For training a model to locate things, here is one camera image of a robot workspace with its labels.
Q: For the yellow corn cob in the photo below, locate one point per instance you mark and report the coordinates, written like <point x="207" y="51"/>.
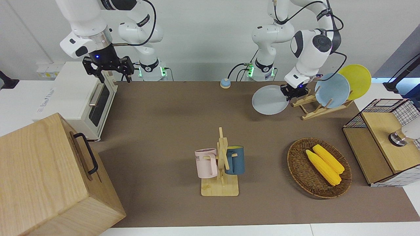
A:
<point x="323" y="170"/>
<point x="329" y="159"/>

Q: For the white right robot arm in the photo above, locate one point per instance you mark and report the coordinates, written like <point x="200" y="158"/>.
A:
<point x="82" y="19"/>

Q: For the yellow plate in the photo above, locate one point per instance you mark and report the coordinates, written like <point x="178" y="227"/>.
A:
<point x="359" y="78"/>

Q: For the brown table mat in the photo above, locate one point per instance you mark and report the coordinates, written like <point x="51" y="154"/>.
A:
<point x="164" y="131"/>

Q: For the gray plate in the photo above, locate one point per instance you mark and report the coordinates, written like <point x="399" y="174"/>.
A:
<point x="267" y="100"/>

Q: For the brown wicker basket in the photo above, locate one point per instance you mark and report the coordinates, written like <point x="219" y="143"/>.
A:
<point x="302" y="170"/>

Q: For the wooden mug tree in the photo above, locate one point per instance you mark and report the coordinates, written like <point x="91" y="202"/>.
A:
<point x="220" y="188"/>

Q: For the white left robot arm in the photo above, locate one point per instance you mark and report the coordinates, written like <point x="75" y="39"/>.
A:
<point x="308" y="46"/>

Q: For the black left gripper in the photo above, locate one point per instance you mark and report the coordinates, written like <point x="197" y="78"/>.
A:
<point x="297" y="90"/>

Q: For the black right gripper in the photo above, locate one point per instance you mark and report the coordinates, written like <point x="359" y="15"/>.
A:
<point x="105" y="60"/>

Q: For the black camera stand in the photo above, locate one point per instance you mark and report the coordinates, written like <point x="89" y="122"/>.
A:
<point x="6" y="80"/>
<point x="393" y="86"/>

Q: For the white power strip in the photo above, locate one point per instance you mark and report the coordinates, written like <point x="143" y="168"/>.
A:
<point x="49" y="72"/>

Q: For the blue service bell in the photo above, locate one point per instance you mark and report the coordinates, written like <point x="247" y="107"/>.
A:
<point x="225" y="83"/>

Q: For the wooden plate rack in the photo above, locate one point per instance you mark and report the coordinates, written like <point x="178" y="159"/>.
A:
<point x="315" y="113"/>

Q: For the wooden box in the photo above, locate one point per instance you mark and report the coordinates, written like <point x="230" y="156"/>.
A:
<point x="39" y="170"/>

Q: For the white toaster oven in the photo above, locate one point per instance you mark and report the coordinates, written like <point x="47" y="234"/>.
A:
<point x="72" y="95"/>

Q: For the light blue plate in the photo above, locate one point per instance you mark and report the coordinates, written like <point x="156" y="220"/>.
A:
<point x="333" y="90"/>

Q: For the dark blue mug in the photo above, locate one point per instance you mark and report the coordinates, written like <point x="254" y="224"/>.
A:
<point x="237" y="162"/>

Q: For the pink mug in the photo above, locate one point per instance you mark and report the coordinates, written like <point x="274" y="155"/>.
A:
<point x="205" y="164"/>

